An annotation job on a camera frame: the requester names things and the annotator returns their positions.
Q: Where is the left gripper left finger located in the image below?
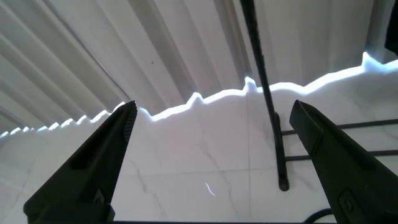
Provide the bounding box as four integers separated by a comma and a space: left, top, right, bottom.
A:
23, 100, 139, 223

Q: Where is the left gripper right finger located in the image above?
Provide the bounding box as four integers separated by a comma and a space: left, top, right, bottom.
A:
289, 99, 398, 223

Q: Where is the black clothes rack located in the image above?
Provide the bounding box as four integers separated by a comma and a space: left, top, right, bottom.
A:
239, 0, 398, 192

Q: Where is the black cable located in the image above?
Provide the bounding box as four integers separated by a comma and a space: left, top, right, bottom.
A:
303, 207, 334, 223

